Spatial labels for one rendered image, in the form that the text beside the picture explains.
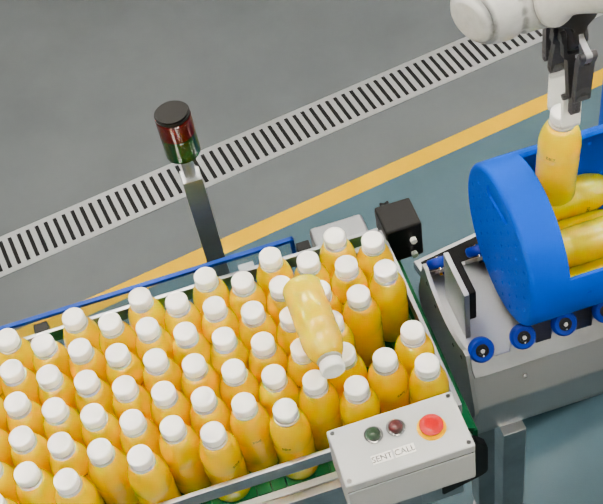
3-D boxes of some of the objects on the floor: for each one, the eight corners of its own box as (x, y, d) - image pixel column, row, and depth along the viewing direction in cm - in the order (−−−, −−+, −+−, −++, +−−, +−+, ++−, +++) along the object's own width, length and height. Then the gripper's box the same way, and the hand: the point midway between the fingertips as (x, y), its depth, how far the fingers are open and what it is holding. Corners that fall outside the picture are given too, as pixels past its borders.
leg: (523, 564, 268) (530, 430, 219) (500, 572, 267) (502, 439, 219) (514, 542, 271) (518, 405, 223) (491, 550, 271) (490, 414, 223)
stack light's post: (287, 467, 292) (203, 178, 207) (272, 472, 292) (182, 185, 207) (283, 454, 294) (198, 164, 210) (268, 459, 294) (177, 170, 209)
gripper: (625, 17, 148) (611, 145, 166) (570, -53, 158) (562, 74, 177) (572, 34, 147) (564, 160, 165) (519, -38, 158) (517, 88, 176)
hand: (564, 99), depth 168 cm, fingers closed on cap, 4 cm apart
